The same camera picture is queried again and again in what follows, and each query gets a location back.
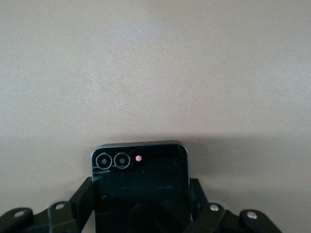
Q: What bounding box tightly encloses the black flip phone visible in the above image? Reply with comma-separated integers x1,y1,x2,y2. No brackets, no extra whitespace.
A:
91,140,191,233

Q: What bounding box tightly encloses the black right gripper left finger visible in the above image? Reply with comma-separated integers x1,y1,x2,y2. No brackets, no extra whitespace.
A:
48,177,97,233

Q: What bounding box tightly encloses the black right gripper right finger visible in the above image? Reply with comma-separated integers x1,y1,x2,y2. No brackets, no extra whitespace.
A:
190,179,225,233

